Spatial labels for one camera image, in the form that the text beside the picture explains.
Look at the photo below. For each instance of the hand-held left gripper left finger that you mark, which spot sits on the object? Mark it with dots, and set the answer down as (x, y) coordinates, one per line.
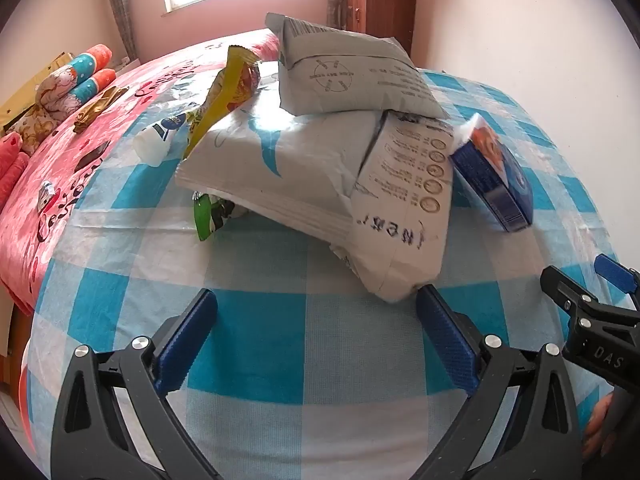
(187, 340)

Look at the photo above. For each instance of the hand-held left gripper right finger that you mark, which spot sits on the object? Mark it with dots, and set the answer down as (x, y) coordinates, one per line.
(447, 345)

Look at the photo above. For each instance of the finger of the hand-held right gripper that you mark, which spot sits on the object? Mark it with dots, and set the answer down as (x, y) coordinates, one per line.
(617, 272)
(565, 290)

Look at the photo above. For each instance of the green snack wrapper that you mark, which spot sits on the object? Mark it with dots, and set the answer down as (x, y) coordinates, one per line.
(207, 217)

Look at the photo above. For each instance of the yellow blue tissue pack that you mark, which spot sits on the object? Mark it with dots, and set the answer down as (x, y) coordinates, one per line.
(492, 180)

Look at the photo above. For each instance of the white pack with circle prints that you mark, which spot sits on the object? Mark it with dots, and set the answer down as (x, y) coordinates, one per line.
(400, 210)

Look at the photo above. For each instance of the large white blue-print bag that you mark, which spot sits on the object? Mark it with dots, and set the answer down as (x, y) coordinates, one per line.
(280, 170)

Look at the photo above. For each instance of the white blue plastic wrapper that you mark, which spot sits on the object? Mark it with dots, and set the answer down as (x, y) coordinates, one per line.
(155, 142)

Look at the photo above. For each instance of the yellow snack wrapper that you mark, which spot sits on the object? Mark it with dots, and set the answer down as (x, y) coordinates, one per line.
(220, 105)

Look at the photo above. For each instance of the grey printed package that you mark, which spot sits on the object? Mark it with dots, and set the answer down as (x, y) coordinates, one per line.
(350, 75)

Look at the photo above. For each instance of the person's right hand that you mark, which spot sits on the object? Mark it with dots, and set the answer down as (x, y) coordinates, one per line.
(596, 430)

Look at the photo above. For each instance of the blue checkered plastic tablecloth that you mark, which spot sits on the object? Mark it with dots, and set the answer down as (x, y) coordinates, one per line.
(300, 310)

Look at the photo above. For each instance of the small printed packet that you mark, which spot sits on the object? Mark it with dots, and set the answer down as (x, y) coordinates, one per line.
(46, 194)

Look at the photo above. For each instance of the pink folded blanket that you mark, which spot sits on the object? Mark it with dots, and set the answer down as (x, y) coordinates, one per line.
(10, 144)
(12, 180)

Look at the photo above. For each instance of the gold cloth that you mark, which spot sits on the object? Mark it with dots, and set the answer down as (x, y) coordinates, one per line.
(97, 107)

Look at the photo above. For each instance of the beige floral quilt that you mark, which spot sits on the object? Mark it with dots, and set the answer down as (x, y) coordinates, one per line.
(32, 127)

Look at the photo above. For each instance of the cartoon print rolled blanket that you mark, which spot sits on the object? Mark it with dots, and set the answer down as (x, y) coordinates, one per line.
(92, 85)
(87, 62)

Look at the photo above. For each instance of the wooden cabinet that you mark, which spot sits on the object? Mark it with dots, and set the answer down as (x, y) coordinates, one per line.
(385, 5)

